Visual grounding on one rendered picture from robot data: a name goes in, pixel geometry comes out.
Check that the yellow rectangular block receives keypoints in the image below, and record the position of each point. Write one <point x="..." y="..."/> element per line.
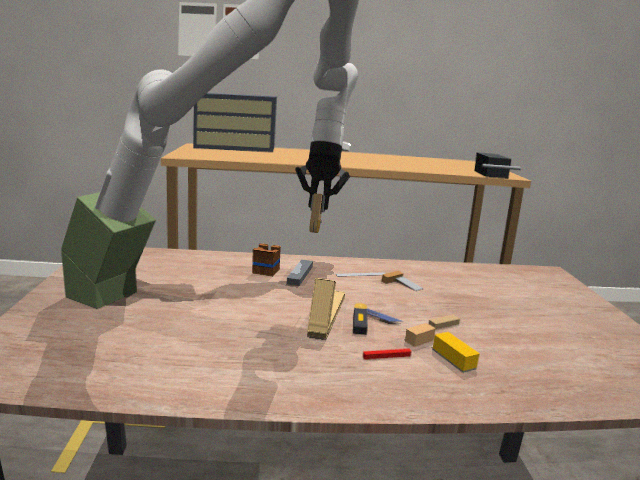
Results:
<point x="456" y="352"/>

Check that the red rectangular bar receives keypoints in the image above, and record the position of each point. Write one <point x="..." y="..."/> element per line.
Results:
<point x="386" y="354"/>

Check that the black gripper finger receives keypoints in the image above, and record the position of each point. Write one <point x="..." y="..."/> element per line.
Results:
<point x="344" y="176"/>
<point x="301" y="172"/>

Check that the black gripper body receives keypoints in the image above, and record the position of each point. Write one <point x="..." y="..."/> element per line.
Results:
<point x="324" y="153"/>

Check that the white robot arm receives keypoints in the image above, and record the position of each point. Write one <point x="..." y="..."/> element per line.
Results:
<point x="164" y="97"/>

